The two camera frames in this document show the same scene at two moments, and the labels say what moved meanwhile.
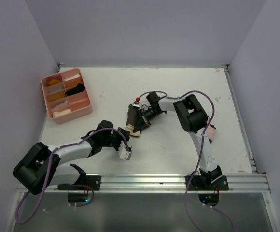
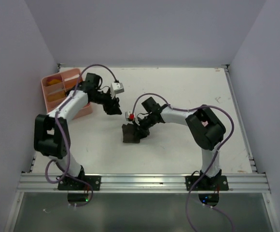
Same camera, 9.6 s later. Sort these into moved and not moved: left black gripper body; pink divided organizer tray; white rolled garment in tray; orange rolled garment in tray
Moved: left black gripper body
Not moved: white rolled garment in tray; orange rolled garment in tray; pink divided organizer tray
